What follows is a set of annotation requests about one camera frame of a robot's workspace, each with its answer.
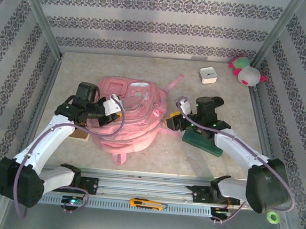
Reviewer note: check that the brown book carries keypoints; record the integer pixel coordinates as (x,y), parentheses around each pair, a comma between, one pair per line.
(82,136)

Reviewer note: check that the pink backpack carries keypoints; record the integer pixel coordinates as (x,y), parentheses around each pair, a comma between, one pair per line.
(136,123)

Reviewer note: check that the dark green pencil case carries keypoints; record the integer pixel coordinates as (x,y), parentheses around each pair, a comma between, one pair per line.
(201,145)

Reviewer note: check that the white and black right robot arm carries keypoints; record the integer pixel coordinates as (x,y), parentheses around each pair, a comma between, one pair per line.
(235,148)

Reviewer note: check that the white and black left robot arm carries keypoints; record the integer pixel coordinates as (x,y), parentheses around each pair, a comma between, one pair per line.
(57,130)

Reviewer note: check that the white square clock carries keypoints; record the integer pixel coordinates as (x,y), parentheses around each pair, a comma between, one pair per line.
(208,75)

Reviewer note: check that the white green pink plush toy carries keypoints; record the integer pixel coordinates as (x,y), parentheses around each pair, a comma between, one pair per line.
(248,76)

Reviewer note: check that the yellow utility knife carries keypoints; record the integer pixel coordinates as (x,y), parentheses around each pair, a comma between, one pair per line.
(142,203)

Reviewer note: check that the small circuit board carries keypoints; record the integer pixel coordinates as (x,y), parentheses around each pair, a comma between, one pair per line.
(220,212)
(73,200)

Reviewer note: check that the green tape roll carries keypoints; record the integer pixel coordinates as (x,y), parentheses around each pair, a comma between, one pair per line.
(268,214)

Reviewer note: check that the metal table side rail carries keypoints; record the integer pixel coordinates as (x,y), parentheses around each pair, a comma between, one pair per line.
(44,97)
(260,118)

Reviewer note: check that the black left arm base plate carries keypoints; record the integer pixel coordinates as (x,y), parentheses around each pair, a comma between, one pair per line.
(91,185)

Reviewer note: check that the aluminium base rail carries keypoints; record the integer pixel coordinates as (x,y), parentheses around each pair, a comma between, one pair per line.
(141,188)

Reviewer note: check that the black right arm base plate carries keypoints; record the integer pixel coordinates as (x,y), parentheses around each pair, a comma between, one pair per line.
(199,195)

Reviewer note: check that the metal frame post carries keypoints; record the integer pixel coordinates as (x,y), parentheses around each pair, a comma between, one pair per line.
(39,13)
(276,31)

